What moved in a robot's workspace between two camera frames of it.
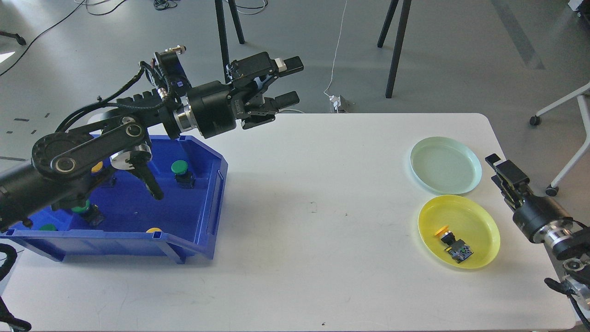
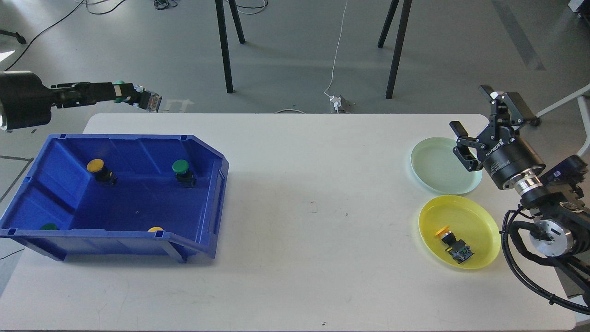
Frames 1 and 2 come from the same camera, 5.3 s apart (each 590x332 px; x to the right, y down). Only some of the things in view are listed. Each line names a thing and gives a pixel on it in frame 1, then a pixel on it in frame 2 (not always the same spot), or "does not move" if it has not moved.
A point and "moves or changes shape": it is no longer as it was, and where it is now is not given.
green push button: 185,178 does not move
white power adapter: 337,101 does not move
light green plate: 446,165 does not move
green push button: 91,212 moves or changes shape
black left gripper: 213,107 to 25,101
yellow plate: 469,221 does not move
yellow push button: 457,248 does not move
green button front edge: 48,227 does not move
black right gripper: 539,218 to 504,153
